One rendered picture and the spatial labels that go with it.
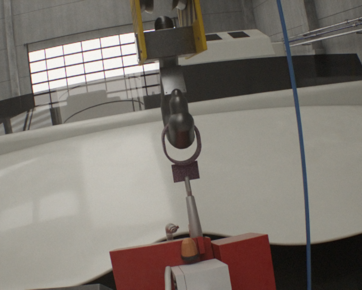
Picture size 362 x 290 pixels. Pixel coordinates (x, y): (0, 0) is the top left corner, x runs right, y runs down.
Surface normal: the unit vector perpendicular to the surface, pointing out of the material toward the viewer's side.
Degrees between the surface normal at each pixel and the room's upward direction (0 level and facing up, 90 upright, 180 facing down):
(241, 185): 21
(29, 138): 79
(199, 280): 72
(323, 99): 90
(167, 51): 90
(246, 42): 61
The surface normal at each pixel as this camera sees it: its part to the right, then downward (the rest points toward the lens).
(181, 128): 0.00, 0.46
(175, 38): 0.12, 0.11
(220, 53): 0.04, -0.38
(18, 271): -0.13, -0.87
